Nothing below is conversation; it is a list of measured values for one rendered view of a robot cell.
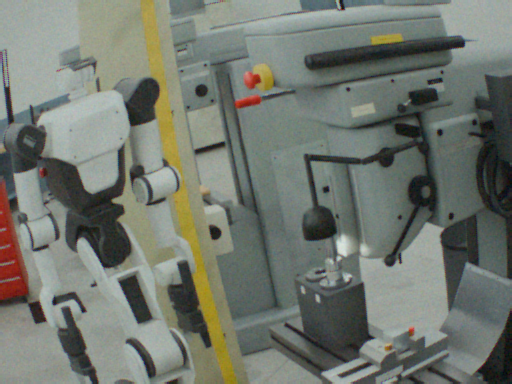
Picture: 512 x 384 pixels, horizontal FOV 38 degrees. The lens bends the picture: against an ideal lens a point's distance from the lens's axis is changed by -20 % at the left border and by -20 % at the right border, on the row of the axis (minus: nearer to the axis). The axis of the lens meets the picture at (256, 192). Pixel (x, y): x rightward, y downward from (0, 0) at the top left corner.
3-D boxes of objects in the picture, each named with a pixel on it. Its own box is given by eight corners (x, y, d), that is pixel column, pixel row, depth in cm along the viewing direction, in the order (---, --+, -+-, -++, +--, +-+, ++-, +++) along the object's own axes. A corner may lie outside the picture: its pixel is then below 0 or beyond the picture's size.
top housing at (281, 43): (297, 93, 169) (279, 21, 165) (247, 86, 193) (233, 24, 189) (461, 63, 184) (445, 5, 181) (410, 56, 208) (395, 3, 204)
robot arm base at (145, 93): (113, 126, 249) (98, 96, 244) (142, 100, 255) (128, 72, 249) (136, 127, 237) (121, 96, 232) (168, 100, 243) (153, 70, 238)
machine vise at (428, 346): (344, 407, 194) (340, 376, 191) (320, 391, 208) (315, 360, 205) (450, 355, 205) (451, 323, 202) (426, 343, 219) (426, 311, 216)
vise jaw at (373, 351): (380, 369, 197) (379, 357, 196) (359, 357, 209) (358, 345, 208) (399, 360, 199) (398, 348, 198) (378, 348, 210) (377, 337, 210)
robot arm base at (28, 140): (0, 159, 222) (4, 122, 222) (30, 160, 230) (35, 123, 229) (12, 162, 211) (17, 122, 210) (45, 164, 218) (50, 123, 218)
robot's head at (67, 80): (59, 101, 226) (55, 73, 224) (85, 90, 232) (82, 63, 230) (66, 99, 221) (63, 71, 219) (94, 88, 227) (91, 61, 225)
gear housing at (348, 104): (347, 131, 175) (336, 84, 173) (297, 119, 198) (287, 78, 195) (457, 104, 186) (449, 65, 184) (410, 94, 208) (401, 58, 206)
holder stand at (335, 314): (333, 351, 233) (325, 292, 228) (303, 332, 253) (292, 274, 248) (369, 336, 237) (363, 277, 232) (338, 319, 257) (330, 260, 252)
